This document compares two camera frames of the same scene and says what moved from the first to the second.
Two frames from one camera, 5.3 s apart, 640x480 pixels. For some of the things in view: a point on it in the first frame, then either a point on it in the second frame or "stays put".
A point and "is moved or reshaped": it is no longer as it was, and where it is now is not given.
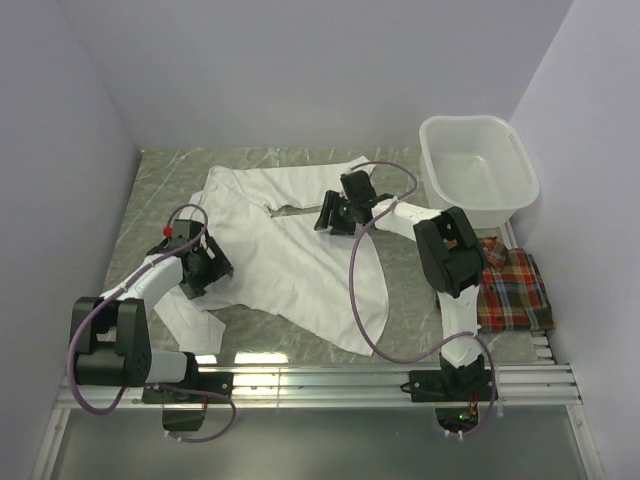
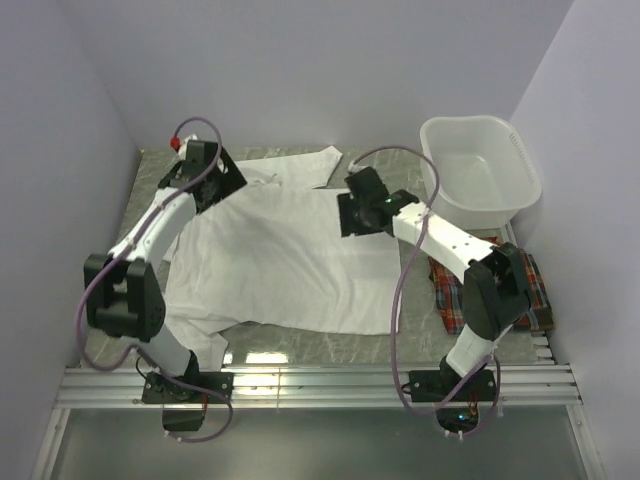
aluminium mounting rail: [519, 385] stays put
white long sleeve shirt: [311, 286] is moved or reshaped
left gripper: [218, 266] to [231, 181]
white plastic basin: [478, 164] stays put
